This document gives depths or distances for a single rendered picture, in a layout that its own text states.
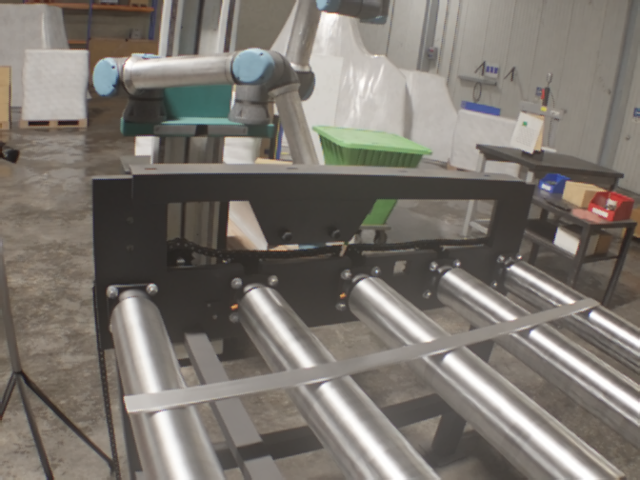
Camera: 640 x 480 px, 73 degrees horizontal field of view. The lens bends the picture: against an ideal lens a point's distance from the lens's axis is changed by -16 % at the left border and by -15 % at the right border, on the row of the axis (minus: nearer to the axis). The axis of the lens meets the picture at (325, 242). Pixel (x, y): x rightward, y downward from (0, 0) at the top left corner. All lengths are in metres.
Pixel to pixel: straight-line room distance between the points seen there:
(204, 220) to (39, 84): 6.94
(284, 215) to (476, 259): 0.70
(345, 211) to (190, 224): 1.34
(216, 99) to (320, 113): 2.73
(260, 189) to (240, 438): 0.54
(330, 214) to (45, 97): 8.14
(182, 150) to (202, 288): 1.26
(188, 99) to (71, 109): 6.92
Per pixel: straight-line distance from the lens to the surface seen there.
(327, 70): 4.90
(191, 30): 2.33
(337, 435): 0.81
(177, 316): 1.22
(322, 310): 1.36
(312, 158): 1.71
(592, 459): 0.89
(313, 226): 1.23
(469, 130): 7.93
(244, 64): 1.59
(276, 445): 1.58
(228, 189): 1.11
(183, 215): 2.46
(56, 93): 9.10
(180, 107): 2.25
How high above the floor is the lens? 1.43
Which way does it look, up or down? 20 degrees down
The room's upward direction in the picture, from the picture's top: 8 degrees clockwise
